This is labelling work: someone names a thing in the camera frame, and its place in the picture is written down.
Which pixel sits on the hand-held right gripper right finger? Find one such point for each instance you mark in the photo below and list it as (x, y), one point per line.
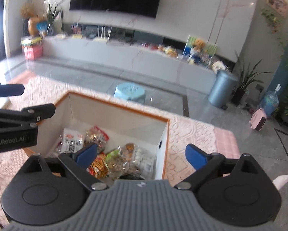
(195, 157)

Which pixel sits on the white snack packet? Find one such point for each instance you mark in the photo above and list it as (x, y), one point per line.
(71, 141)

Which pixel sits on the white router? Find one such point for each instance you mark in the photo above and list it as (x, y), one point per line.
(103, 35)

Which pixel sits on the white box with orange rim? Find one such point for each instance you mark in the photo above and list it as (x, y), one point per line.
(115, 122)

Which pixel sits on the large blue water bottle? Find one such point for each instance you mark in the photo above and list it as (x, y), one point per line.
(269, 103)

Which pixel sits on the white round object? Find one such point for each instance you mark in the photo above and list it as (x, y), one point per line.
(218, 66)

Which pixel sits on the potted plant in black pot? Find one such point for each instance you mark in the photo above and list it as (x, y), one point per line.
(247, 79)

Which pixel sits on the hanging vine plant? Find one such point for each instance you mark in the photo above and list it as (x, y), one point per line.
(273, 21)

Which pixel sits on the clear cookie packet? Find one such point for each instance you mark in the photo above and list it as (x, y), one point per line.
(129, 149)

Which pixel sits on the white rounded object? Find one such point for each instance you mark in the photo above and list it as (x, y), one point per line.
(281, 181)

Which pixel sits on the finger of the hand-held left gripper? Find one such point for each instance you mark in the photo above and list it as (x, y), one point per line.
(8, 90)
(41, 112)

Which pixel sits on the clear packet of white balls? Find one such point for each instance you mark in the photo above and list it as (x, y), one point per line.
(142, 160)

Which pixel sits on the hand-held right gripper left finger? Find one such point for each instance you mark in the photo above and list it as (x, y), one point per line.
(87, 156)

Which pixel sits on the white marble media console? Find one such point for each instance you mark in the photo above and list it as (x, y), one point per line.
(134, 57)

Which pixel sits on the orange vase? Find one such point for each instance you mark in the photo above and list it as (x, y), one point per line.
(33, 26)

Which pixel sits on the grey-blue trash can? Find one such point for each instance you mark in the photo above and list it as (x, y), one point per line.
(222, 89)

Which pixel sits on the pink space heater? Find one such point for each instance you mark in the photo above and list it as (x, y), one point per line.
(258, 120)

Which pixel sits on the pile of snack packets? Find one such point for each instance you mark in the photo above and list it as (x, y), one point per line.
(168, 50)

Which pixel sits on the tall green plant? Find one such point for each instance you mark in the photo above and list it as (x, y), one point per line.
(53, 14)

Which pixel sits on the red label meat snack packet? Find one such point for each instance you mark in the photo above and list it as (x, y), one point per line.
(97, 137)

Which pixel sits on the orange striped snack packet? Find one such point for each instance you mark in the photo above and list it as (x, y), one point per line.
(99, 168)

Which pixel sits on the white lace table cover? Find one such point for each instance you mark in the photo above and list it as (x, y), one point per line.
(189, 130)

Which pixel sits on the red box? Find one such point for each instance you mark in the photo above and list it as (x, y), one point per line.
(33, 53)

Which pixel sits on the framed wall picture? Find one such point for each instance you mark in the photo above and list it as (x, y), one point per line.
(276, 1)

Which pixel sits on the green snack packet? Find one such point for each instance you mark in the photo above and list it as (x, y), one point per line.
(116, 160)

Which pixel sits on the colourful display box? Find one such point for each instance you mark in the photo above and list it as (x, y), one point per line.
(200, 49)

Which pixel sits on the pink checked tablecloth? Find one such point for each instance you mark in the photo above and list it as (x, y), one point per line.
(224, 142)

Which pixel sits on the light blue plastic stool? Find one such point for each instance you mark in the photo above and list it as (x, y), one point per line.
(129, 92)

